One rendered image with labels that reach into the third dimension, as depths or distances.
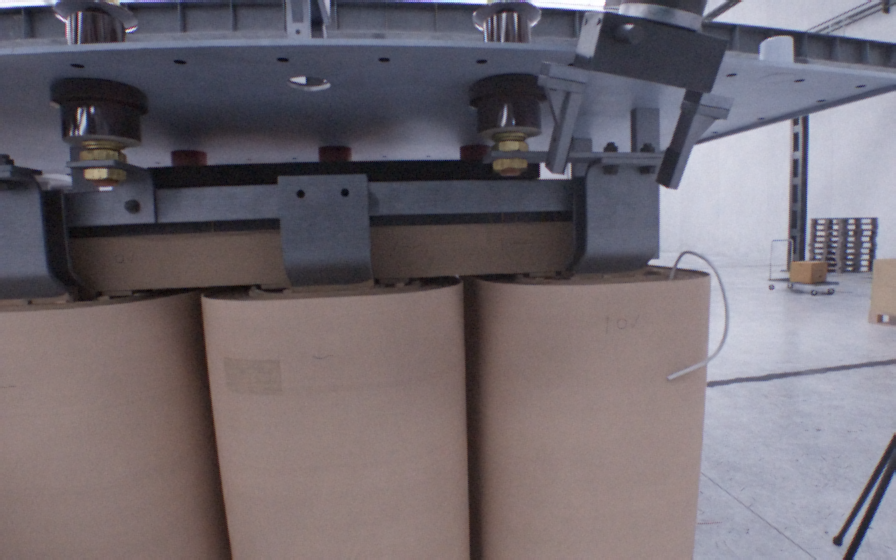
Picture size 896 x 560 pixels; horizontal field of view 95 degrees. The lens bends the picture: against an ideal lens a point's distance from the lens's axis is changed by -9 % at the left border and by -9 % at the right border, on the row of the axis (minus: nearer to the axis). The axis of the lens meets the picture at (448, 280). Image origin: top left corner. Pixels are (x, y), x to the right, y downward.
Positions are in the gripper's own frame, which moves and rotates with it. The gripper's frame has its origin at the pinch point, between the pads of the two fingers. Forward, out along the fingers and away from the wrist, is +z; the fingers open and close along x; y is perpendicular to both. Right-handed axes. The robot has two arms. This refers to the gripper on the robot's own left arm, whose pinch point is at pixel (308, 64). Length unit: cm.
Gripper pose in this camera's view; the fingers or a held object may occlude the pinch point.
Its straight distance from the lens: 66.5
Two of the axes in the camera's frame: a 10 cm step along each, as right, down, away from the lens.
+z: 0.3, 9.9, 1.1
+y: -9.9, 0.4, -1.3
